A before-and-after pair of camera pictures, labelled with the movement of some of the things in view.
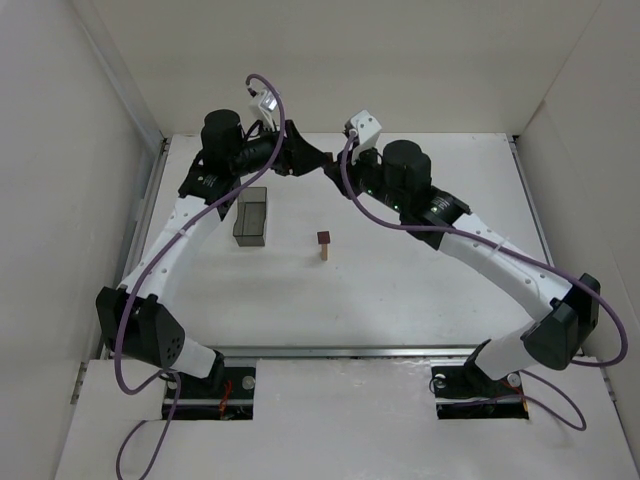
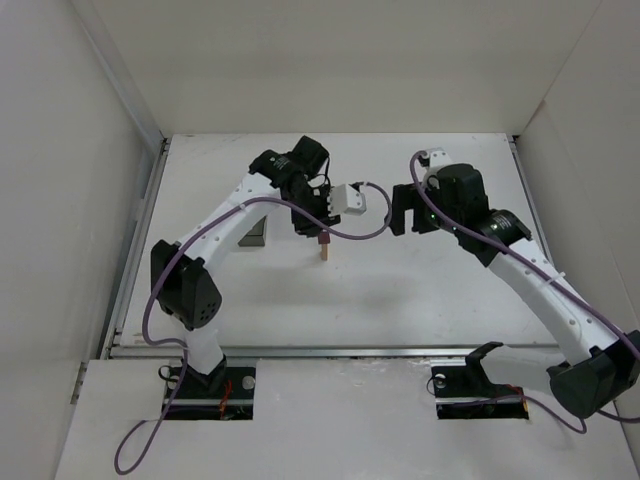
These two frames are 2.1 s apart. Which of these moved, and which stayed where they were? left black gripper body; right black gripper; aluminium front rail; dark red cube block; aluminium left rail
Moved: right black gripper; left black gripper body
Stayed: dark red cube block; aluminium left rail; aluminium front rail
